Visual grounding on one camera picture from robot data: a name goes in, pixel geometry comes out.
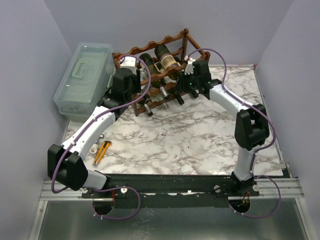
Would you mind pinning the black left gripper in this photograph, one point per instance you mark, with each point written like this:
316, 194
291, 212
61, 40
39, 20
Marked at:
136, 79

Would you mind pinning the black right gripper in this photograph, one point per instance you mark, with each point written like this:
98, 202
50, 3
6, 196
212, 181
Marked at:
181, 83

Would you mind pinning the dark green wine bottle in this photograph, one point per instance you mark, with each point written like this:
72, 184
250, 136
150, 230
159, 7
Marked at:
193, 93
171, 91

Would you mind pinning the green bottle brown label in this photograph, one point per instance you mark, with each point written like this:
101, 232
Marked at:
146, 102

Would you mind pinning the clear bottle black cap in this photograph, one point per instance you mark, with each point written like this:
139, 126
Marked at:
142, 74

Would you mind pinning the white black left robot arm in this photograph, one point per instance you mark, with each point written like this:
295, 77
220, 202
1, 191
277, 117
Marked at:
65, 162

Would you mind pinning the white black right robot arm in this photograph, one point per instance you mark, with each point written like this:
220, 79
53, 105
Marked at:
251, 128

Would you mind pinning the brown wooden wine rack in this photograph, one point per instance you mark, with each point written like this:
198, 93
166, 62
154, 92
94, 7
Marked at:
172, 73

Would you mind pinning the clear glass wine bottle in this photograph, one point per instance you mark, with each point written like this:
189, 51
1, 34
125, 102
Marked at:
165, 105

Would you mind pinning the translucent green plastic toolbox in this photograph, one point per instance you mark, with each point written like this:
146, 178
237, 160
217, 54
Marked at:
85, 81

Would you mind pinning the yellow utility knife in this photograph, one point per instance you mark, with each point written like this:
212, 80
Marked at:
101, 152

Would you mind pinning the silver metal pipe fitting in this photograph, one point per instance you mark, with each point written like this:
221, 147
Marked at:
95, 146

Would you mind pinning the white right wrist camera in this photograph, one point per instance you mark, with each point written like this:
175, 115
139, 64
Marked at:
189, 69

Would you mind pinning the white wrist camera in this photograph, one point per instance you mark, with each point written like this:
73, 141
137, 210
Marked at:
189, 69
128, 62

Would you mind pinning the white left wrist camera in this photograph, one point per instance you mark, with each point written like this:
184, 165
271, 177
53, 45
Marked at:
128, 62

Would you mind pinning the black metal base rail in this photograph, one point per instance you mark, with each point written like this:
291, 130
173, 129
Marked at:
172, 191

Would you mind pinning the aluminium extrusion rail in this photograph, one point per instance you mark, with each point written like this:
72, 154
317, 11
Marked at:
288, 188

